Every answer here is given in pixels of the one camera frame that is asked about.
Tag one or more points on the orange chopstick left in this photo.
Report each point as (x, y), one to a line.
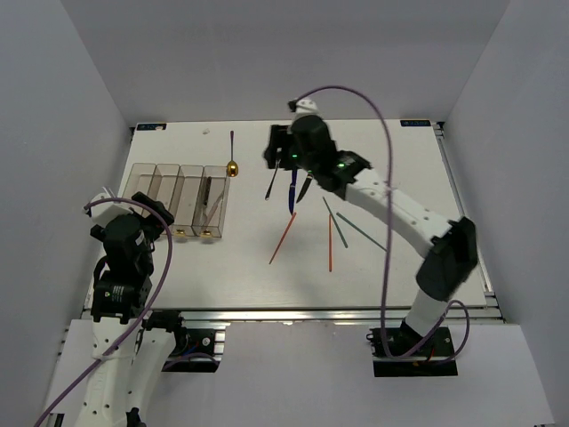
(282, 238)

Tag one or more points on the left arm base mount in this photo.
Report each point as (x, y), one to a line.
(194, 347)

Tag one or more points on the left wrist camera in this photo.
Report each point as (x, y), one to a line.
(104, 213)

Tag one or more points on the black handled fork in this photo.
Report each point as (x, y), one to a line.
(205, 198)

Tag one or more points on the black knife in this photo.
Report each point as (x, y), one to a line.
(305, 187)

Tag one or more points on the gold spoon purple handle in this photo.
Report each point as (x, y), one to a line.
(232, 167)

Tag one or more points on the blue label left corner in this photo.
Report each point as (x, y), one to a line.
(150, 127)

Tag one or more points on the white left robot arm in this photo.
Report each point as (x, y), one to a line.
(130, 343)

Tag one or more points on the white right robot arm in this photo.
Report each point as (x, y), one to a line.
(448, 249)

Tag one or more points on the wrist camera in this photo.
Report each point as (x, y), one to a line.
(303, 107)
(104, 213)

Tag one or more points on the blue label right corner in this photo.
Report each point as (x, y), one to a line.
(415, 123)

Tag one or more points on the green chopstick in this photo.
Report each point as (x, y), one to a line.
(360, 231)
(335, 223)

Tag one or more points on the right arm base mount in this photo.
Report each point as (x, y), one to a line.
(428, 361)

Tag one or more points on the black spoon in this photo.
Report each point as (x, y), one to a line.
(272, 181)

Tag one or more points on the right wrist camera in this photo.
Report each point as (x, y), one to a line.
(303, 107)

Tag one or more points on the clear container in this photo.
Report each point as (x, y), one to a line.
(163, 185)
(184, 199)
(220, 183)
(139, 179)

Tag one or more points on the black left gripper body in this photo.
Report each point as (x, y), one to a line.
(154, 223)

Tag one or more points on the blue knife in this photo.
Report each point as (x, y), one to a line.
(292, 190)

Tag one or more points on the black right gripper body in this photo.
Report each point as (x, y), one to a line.
(302, 162)

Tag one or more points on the orange chopstick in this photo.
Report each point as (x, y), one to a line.
(330, 243)
(282, 238)

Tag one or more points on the blue label corner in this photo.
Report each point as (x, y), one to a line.
(150, 127)
(415, 123)

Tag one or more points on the silver fork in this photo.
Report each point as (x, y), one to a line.
(213, 210)

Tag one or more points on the orange chopstick right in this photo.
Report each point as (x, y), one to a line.
(330, 243)

